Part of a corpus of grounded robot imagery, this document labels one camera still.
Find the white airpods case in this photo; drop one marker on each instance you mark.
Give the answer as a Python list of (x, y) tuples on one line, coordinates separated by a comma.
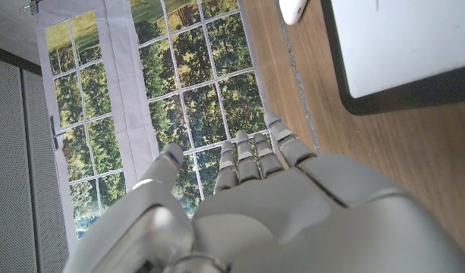
[(292, 9)]

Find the printed window backdrop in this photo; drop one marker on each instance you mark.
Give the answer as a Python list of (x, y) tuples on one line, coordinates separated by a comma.
[(202, 76)]

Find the grey tape strip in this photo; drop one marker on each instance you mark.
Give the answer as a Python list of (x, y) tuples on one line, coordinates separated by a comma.
[(296, 76)]

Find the small black-framed whiteboard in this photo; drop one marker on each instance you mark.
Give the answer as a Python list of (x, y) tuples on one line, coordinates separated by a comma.
[(399, 41)]

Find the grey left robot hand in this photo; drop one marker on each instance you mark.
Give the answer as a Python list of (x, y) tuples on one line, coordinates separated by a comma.
[(293, 220)]

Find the metal backdrop clip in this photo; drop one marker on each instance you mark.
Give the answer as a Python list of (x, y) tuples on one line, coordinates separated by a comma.
[(34, 7)]

